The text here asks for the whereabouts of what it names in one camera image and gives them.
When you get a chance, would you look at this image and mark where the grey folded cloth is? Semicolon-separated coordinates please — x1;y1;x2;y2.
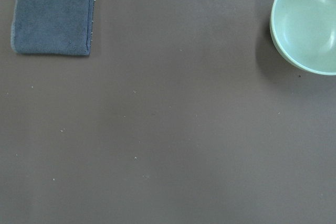
10;0;95;56

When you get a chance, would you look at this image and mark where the light green bowl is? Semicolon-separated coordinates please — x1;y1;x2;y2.
269;0;335;76

